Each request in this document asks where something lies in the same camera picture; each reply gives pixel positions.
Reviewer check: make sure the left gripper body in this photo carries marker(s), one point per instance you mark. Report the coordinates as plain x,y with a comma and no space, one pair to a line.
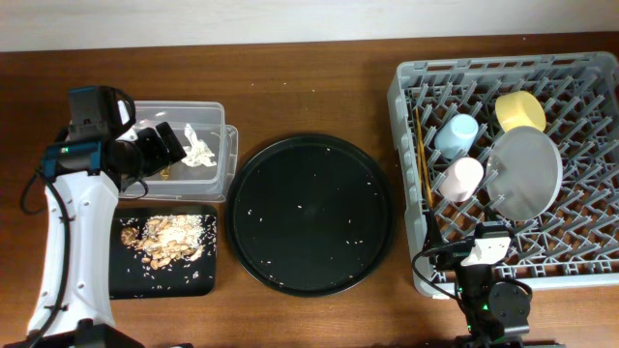
150,156

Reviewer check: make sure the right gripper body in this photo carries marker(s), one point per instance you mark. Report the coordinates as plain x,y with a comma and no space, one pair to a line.
453,257

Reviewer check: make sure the gold snack wrapper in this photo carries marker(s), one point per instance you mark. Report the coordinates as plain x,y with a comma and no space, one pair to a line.
165,173

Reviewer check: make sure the white napkin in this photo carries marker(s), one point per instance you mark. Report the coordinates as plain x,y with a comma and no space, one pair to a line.
197,153

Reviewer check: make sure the pink cup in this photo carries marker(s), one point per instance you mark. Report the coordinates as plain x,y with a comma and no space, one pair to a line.
462,178

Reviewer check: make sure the white plate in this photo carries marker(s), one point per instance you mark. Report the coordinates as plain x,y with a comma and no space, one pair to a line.
528,173

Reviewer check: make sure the wooden chopstick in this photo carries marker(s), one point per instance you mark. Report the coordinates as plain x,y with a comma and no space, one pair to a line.
421,149
429,197

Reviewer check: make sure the food scraps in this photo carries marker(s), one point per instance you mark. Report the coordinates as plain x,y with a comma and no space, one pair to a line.
163,240

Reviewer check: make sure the blue cup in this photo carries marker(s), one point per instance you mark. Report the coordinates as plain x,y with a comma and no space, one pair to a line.
458,134

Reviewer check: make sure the yellow bowl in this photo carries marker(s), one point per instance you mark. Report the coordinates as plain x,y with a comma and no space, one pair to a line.
519,109

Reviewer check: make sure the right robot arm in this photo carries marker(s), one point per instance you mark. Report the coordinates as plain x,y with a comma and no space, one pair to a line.
496,309

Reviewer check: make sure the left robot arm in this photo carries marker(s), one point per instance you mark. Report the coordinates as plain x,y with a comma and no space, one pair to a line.
93,159

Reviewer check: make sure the grey dishwasher rack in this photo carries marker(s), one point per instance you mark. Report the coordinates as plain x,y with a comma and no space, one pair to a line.
575,242

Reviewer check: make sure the clear plastic bin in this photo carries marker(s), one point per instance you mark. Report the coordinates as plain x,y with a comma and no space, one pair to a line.
199,184

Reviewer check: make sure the black rectangular tray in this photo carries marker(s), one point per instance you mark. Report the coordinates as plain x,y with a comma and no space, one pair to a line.
131,278

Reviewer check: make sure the round black tray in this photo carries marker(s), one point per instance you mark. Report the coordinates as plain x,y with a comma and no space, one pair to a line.
310,215

